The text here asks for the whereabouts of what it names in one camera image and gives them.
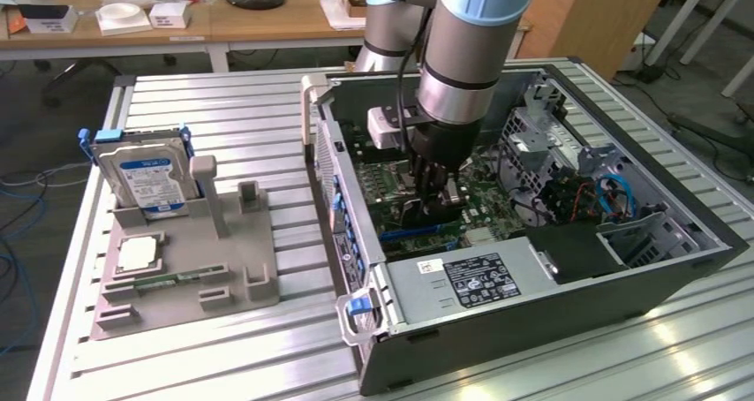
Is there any grey disk bay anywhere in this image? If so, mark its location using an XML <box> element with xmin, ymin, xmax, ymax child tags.
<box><xmin>595</xmin><ymin>210</ymin><xmax>701</xmax><ymax>269</ymax></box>

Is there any black office chair base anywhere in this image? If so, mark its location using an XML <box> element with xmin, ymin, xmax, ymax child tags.
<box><xmin>34</xmin><ymin>56</ymin><xmax>118</xmax><ymax>107</ymax></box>

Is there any white round holder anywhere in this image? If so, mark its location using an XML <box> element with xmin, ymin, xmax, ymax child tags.
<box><xmin>94</xmin><ymin>2</ymin><xmax>153</xmax><ymax>36</ymax></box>

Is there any wooden cabinet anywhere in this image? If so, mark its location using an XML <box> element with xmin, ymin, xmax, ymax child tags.
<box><xmin>517</xmin><ymin>0</ymin><xmax>676</xmax><ymax>80</ymax></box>

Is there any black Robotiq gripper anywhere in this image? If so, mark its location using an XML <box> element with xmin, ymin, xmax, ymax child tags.
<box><xmin>409</xmin><ymin>118</ymin><xmax>482</xmax><ymax>176</ymax></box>

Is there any blue floor cable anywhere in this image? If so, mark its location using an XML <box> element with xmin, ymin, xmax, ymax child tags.
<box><xmin>0</xmin><ymin>184</ymin><xmax>47</xmax><ymax>354</ymax></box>

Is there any small white labelled box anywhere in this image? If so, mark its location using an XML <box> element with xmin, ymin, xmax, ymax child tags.
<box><xmin>146</xmin><ymin>1</ymin><xmax>193</xmax><ymax>30</ymax></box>

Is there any white box with black lid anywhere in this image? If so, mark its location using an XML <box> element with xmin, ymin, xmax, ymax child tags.
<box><xmin>15</xmin><ymin>4</ymin><xmax>78</xmax><ymax>34</ymax></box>

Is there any wooden desk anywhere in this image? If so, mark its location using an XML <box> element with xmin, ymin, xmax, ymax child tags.
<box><xmin>0</xmin><ymin>0</ymin><xmax>531</xmax><ymax>73</ymax></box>

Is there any green motherboard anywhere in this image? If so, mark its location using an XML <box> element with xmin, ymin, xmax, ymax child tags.
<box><xmin>340</xmin><ymin>122</ymin><xmax>531</xmax><ymax>263</ymax></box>

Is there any white control box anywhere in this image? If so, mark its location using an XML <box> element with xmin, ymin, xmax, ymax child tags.
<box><xmin>627</xmin><ymin>34</ymin><xmax>657</xmax><ymax>73</ymax></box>

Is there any grey parts rack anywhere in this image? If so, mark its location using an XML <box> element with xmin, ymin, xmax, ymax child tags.
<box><xmin>86</xmin><ymin>154</ymin><xmax>282</xmax><ymax>343</ymax></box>

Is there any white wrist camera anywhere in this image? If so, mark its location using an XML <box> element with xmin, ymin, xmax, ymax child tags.
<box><xmin>365</xmin><ymin>105</ymin><xmax>422</xmax><ymax>150</ymax></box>

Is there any white table frame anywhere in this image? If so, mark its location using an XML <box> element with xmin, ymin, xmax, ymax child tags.
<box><xmin>644</xmin><ymin>0</ymin><xmax>754</xmax><ymax>98</ymax></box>

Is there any blue wire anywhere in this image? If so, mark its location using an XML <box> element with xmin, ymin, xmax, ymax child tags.
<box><xmin>593</xmin><ymin>175</ymin><xmax>640</xmax><ymax>219</ymax></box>

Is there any silver CPU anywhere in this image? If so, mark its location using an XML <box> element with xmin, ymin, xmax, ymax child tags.
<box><xmin>115</xmin><ymin>237</ymin><xmax>161</xmax><ymax>273</ymax></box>

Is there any grey power supply unit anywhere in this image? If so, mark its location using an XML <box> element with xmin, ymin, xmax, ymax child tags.
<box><xmin>385</xmin><ymin>237</ymin><xmax>557</xmax><ymax>325</ymax></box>

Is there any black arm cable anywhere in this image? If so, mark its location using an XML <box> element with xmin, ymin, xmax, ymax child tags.
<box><xmin>393</xmin><ymin>0</ymin><xmax>432</xmax><ymax>155</ymax></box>

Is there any green RAM stick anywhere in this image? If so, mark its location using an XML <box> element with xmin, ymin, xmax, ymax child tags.
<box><xmin>133</xmin><ymin>269</ymin><xmax>205</xmax><ymax>292</ymax></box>

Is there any white paper stack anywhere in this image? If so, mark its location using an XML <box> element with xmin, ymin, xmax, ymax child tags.
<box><xmin>318</xmin><ymin>0</ymin><xmax>369</xmax><ymax>31</ymax></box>

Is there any open black PC case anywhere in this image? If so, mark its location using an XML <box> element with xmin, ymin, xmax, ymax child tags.
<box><xmin>298</xmin><ymin>63</ymin><xmax>749</xmax><ymax>397</ymax></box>

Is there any hard disk with blue carrier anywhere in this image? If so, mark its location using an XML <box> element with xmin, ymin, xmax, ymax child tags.
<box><xmin>75</xmin><ymin>125</ymin><xmax>205</xmax><ymax>219</ymax></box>

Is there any silver drive cage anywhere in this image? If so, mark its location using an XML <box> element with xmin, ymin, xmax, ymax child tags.
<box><xmin>498</xmin><ymin>72</ymin><xmax>589</xmax><ymax>190</ymax></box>

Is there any black graphics card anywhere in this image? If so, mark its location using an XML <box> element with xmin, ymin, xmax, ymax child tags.
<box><xmin>397</xmin><ymin>178</ymin><xmax>466</xmax><ymax>237</ymax></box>

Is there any blue expansion slot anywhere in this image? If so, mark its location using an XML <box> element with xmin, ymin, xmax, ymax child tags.
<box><xmin>378</xmin><ymin>224</ymin><xmax>449</xmax><ymax>244</ymax></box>

